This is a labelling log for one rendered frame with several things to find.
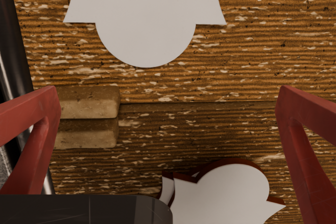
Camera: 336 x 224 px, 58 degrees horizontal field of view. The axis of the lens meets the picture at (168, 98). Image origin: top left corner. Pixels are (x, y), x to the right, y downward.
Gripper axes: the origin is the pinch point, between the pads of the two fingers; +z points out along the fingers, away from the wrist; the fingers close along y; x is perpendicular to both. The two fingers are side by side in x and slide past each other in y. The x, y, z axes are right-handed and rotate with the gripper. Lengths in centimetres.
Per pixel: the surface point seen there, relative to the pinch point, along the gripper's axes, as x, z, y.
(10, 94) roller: 7.7, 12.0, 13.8
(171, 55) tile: 3.1, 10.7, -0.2
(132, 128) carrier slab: 10.3, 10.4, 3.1
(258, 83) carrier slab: 6.2, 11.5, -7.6
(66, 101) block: 5.7, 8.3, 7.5
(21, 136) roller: 12.1, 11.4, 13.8
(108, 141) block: 9.2, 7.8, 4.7
